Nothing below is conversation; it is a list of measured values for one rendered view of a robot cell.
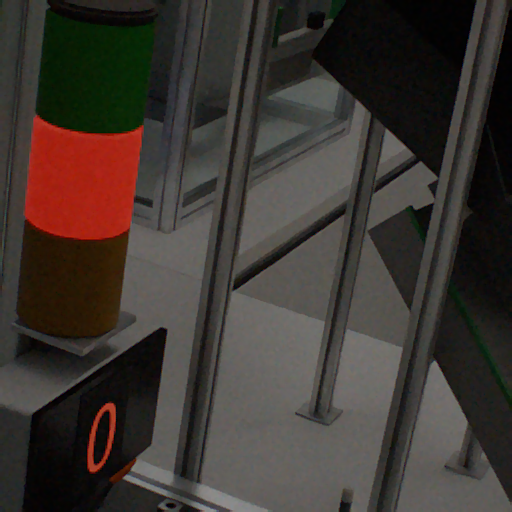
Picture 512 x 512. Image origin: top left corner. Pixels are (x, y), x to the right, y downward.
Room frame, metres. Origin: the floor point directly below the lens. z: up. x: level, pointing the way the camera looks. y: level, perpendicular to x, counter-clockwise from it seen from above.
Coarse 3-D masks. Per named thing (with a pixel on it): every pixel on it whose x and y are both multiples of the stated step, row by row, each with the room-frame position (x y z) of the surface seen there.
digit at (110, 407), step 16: (128, 368) 0.60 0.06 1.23; (112, 384) 0.58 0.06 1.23; (128, 384) 0.60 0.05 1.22; (96, 400) 0.57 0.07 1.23; (112, 400) 0.59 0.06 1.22; (80, 416) 0.56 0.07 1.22; (96, 416) 0.57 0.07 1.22; (112, 416) 0.59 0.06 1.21; (80, 432) 0.56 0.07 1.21; (96, 432) 0.57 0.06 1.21; (112, 432) 0.59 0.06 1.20; (80, 448) 0.56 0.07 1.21; (96, 448) 0.58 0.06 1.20; (112, 448) 0.59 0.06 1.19; (80, 464) 0.56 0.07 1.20; (96, 464) 0.58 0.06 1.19; (112, 464) 0.59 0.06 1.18; (80, 480) 0.56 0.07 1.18; (96, 480) 0.58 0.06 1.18
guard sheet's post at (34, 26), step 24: (24, 48) 0.59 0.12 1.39; (24, 72) 0.59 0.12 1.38; (24, 96) 0.59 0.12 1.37; (24, 120) 0.58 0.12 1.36; (24, 144) 0.58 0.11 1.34; (24, 168) 0.58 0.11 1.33; (24, 192) 0.58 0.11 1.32; (24, 216) 0.58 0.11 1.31; (0, 288) 0.60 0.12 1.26; (0, 312) 0.59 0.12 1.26; (0, 336) 0.59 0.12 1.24; (24, 336) 0.59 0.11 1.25; (0, 360) 0.59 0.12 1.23
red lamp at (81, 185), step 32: (32, 160) 0.58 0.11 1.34; (64, 160) 0.57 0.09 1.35; (96, 160) 0.57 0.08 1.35; (128, 160) 0.58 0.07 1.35; (32, 192) 0.57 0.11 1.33; (64, 192) 0.57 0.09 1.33; (96, 192) 0.57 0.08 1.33; (128, 192) 0.58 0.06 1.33; (64, 224) 0.56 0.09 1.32; (96, 224) 0.57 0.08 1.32; (128, 224) 0.59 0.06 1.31
